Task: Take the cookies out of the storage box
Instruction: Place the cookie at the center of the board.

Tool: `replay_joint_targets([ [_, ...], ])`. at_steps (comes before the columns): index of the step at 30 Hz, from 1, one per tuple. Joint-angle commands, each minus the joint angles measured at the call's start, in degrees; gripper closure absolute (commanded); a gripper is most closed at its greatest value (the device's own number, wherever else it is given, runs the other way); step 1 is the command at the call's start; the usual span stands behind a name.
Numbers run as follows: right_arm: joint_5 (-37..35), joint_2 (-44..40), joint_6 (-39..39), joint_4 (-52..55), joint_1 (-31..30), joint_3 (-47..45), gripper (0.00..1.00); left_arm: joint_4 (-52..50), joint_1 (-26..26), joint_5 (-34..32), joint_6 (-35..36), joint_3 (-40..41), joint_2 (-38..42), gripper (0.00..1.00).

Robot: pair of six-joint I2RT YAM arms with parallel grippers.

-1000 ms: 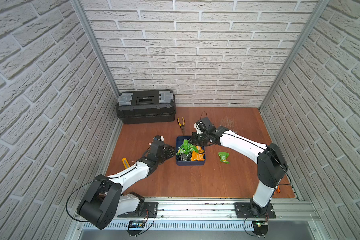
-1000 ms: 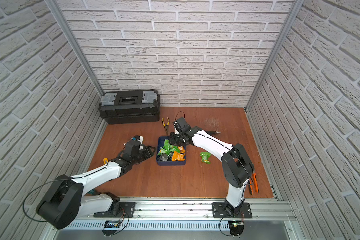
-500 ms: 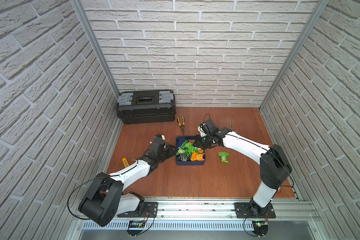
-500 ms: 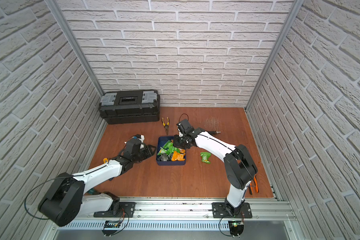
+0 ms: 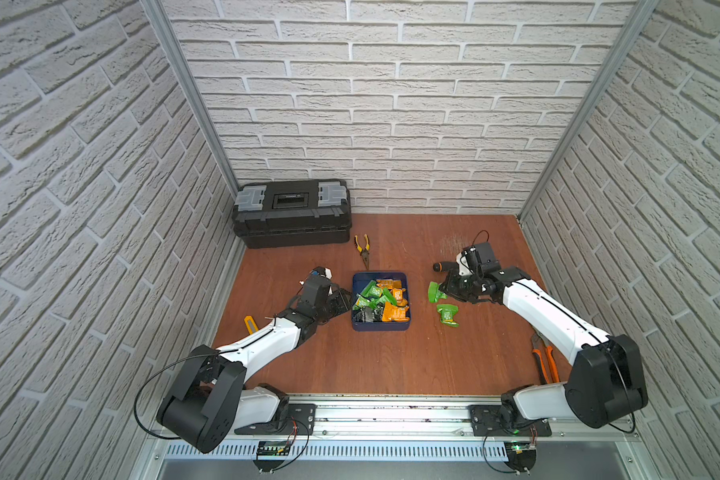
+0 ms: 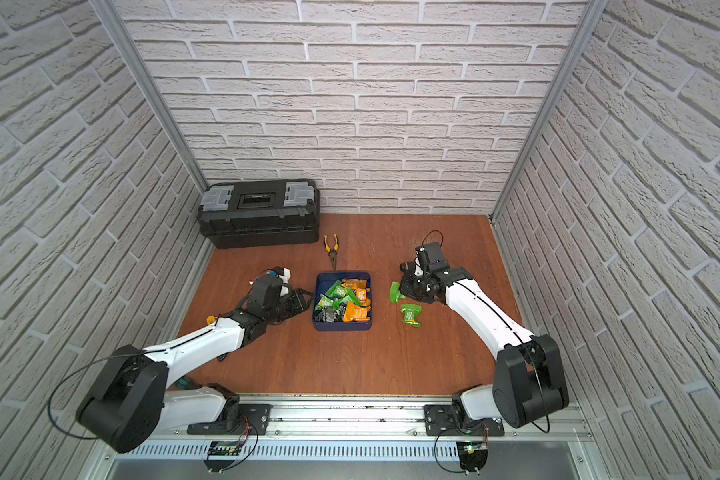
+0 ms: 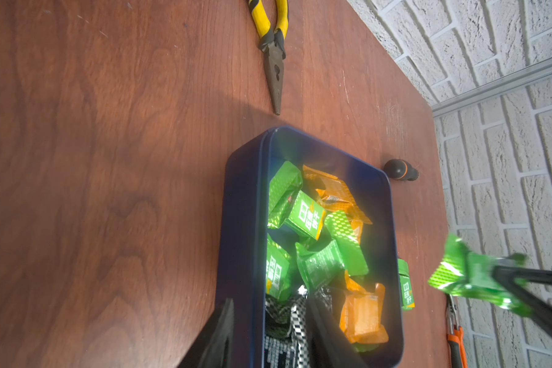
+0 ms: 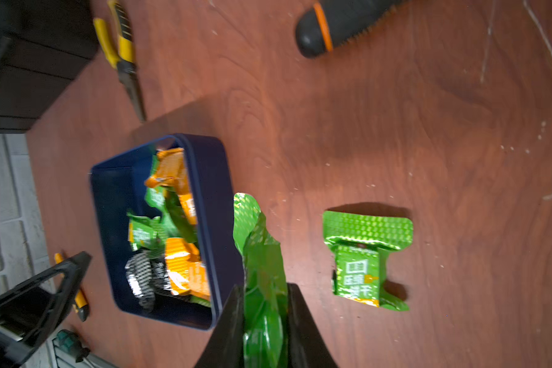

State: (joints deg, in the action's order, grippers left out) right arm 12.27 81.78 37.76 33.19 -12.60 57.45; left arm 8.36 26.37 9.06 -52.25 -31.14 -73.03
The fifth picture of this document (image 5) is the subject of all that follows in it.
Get orange cookie packet front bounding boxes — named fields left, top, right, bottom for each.
left=382, top=303, right=410, bottom=323

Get green cookie packet front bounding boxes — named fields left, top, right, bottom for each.
left=360, top=280, right=383, bottom=300

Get black toolbox grey latches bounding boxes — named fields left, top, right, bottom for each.
left=232, top=179, right=352, bottom=249

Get yellow handled needle-nose pliers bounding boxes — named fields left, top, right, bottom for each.
left=354, top=234, right=370, bottom=270

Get green cookie packet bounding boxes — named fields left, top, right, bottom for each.
left=360, top=280, right=383, bottom=300
left=436, top=304, right=459, bottom=328
left=427, top=282, right=448, bottom=304

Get orange cookie packet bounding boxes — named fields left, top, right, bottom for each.
left=382, top=303, right=410, bottom=323
left=376, top=279, right=403, bottom=290

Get black cookie packet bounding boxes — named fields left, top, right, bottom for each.
left=352, top=307, right=382, bottom=323

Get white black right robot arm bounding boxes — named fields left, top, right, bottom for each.
left=433, top=262, right=649, bottom=431

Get dark blue storage box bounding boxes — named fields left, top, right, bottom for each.
left=350, top=271, right=411, bottom=332

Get orange handled pliers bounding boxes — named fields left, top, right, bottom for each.
left=530, top=333, right=561, bottom=385

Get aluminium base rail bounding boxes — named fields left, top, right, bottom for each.
left=130, top=394, right=658, bottom=479

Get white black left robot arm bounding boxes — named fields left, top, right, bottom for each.
left=156, top=268, right=352, bottom=453

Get yellow utility knife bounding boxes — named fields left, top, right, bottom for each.
left=244, top=315, right=259, bottom=335

